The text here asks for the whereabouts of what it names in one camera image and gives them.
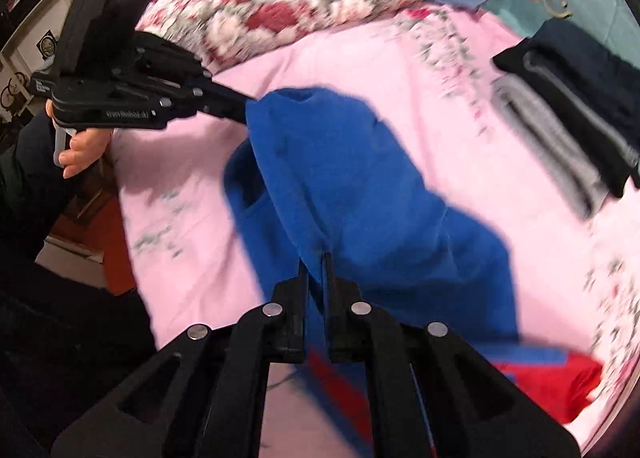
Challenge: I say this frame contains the blue and red pants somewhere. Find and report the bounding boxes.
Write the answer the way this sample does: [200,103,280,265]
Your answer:
[221,85,606,458]

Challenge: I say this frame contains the person's left hand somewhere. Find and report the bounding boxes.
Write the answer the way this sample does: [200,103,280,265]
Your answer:
[46,100,113,178]

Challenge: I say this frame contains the pink floral bed sheet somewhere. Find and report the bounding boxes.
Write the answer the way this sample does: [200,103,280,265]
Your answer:
[112,5,639,448]

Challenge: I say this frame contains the grey folded pants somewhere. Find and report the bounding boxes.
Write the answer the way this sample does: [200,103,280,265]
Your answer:
[491,74,608,220]

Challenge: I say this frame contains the black folded pants middle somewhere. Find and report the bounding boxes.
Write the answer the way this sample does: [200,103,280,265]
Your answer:
[492,38,639,198]

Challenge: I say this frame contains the black folded pants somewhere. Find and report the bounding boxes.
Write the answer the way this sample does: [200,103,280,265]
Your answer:
[492,38,639,198]
[530,19,639,148]

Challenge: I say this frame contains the black folded pants top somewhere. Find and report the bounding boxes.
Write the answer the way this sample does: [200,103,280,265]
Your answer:
[530,19,639,148]

